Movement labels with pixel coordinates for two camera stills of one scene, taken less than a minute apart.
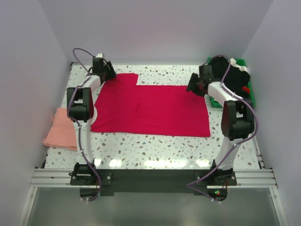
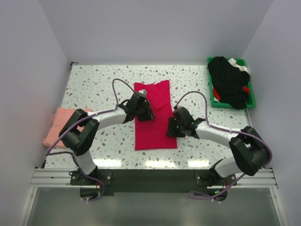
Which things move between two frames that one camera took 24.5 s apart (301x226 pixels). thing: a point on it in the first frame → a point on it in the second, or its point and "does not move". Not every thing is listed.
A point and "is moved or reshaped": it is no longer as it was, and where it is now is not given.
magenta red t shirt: x=122 y=106 is moved or reshaped
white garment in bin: x=233 y=63 does not move
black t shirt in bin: x=234 y=80 does not move
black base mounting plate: x=111 y=181 does not move
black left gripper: x=112 y=73 → x=149 y=115
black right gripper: x=191 y=86 → x=171 y=131
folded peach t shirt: x=62 y=133 does not move
